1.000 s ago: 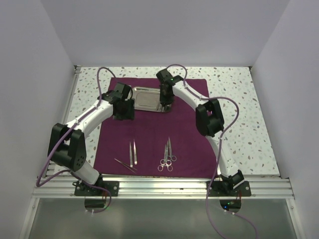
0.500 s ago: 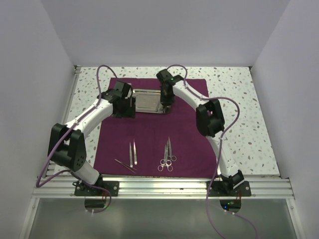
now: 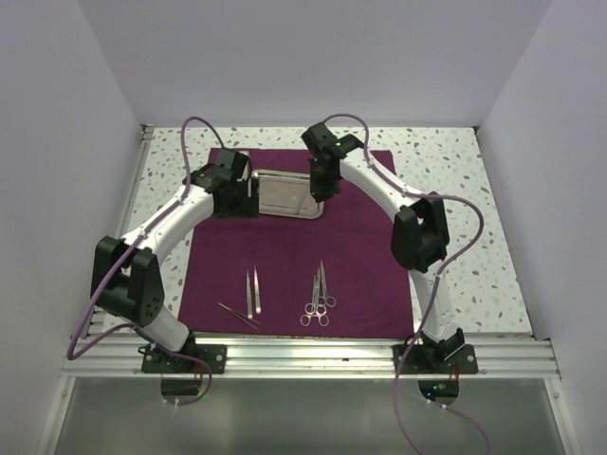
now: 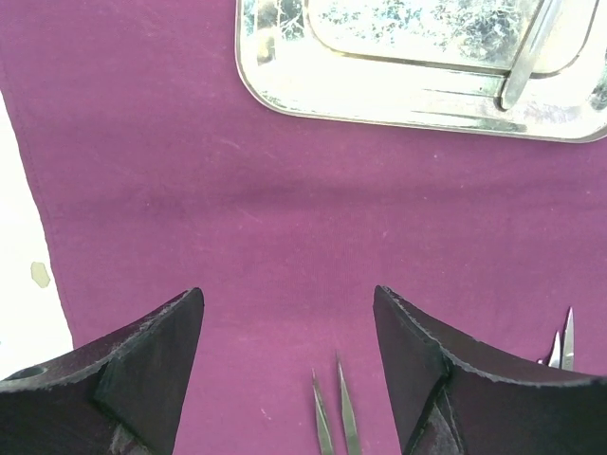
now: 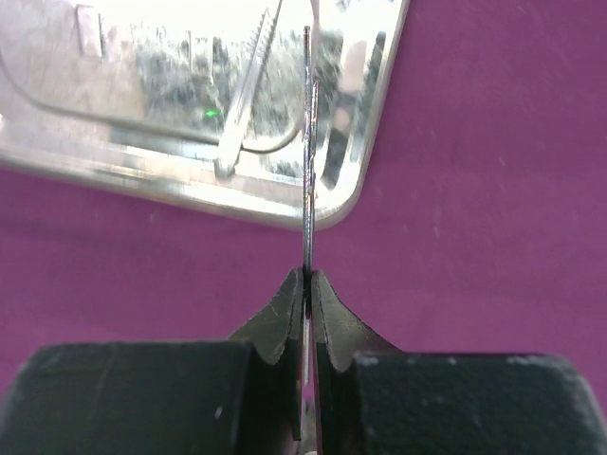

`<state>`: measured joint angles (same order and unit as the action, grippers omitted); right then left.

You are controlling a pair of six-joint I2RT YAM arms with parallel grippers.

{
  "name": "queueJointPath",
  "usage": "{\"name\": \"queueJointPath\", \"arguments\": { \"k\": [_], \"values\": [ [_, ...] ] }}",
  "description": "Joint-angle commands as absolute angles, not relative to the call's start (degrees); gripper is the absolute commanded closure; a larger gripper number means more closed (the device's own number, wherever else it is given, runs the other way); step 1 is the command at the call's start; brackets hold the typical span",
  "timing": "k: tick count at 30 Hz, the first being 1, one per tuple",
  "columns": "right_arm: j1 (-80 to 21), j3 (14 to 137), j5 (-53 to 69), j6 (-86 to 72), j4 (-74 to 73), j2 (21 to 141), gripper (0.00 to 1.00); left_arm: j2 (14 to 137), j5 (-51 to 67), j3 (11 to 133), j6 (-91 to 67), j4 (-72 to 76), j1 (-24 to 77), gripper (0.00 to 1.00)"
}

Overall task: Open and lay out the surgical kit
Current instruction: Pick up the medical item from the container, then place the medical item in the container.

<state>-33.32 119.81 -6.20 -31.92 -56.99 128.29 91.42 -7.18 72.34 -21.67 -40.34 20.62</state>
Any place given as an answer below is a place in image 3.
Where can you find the steel surgical scissors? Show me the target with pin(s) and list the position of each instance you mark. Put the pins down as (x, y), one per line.
(311, 309)

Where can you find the stainless steel instrument tray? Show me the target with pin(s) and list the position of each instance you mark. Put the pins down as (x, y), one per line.
(286, 194)

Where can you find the steel forceps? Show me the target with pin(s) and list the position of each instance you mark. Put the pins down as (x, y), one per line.
(257, 294)

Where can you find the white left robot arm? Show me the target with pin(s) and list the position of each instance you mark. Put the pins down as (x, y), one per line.
(127, 282)

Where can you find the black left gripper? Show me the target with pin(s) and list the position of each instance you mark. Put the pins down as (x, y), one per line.
(248, 207)

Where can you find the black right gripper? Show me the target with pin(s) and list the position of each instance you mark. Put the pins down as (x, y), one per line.
(320, 191)

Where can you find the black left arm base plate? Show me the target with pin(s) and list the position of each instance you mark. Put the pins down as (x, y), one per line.
(197, 358)

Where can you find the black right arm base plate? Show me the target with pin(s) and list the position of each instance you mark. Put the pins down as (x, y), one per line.
(452, 355)

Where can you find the aluminium front rail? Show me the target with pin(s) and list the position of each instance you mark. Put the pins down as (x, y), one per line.
(240, 357)

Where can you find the steel needle holder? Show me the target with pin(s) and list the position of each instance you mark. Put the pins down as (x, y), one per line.
(322, 319)

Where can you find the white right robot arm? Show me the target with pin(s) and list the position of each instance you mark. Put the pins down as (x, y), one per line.
(420, 235)

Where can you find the aluminium left side rail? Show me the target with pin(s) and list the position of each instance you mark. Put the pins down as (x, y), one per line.
(128, 191)

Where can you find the aluminium rail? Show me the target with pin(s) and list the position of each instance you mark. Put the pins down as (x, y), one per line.
(128, 191)
(240, 357)

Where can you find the small steel hemostat clamp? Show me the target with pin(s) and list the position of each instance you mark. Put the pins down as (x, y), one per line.
(326, 298)

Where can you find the thin pointed steel tweezers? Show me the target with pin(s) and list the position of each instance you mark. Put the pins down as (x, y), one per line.
(251, 322)

